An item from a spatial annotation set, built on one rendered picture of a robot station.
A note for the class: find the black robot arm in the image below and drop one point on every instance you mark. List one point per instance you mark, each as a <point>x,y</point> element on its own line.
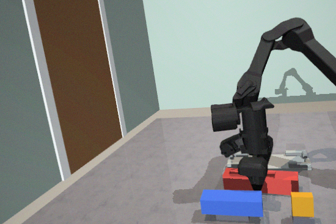
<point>298,36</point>

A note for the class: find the yellow cube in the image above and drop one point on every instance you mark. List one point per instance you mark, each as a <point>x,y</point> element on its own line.
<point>302,204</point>

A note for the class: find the red rectangular block with two square slots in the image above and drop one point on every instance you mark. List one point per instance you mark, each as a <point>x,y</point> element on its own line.
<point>276,182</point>

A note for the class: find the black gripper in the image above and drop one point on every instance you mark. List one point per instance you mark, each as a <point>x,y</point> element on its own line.
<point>258,144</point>

